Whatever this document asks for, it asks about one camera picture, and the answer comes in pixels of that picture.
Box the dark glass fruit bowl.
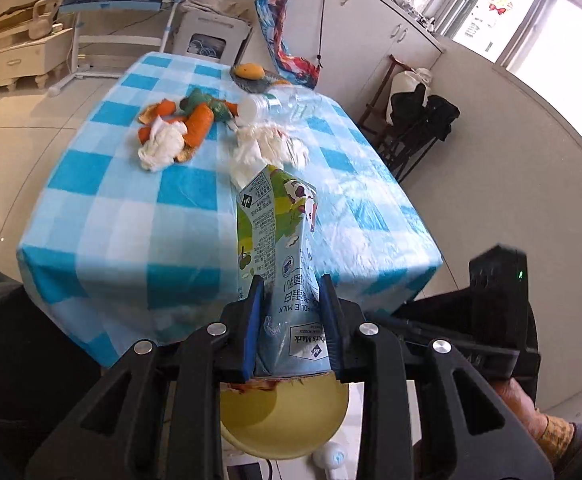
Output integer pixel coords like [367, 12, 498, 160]
[229, 63, 289, 93]

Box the yellow mango with spot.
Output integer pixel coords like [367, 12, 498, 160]
[233, 63, 266, 80]

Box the white small dishwasher appliance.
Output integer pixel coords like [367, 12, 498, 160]
[172, 10, 252, 65]

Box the white wall cabinet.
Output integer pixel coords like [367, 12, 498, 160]
[282, 0, 442, 120]

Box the colourful fabric bag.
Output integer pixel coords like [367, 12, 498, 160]
[254, 0, 322, 90]

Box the white bag on chair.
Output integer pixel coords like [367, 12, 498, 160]
[385, 68, 433, 125]

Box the white crumpled tissue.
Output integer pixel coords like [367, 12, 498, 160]
[138, 117, 188, 172]

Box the clear plastic water bottle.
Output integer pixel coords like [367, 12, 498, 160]
[236, 84, 322, 126]

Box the black jacket on chair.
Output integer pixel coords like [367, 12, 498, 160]
[390, 84, 461, 142]

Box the green blue milk carton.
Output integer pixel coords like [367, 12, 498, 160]
[236, 165, 330, 378]

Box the green crumpled wrapper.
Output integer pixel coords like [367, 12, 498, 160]
[179, 87, 238, 122]

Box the yellow trash bin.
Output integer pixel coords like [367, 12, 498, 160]
[220, 373, 349, 460]

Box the orange peel piece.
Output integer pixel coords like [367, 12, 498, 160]
[184, 103, 215, 148]

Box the dark wooden chair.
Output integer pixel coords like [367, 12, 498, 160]
[357, 54, 437, 183]

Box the pink kettlebell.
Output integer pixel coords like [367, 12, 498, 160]
[28, 0, 62, 40]

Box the blue checkered tablecloth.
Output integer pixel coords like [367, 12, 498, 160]
[16, 52, 443, 366]

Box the crumpled white paper wrapper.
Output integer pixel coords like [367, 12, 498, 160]
[229, 124, 309, 191]

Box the white tv cabinet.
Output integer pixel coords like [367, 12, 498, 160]
[0, 29, 73, 91]

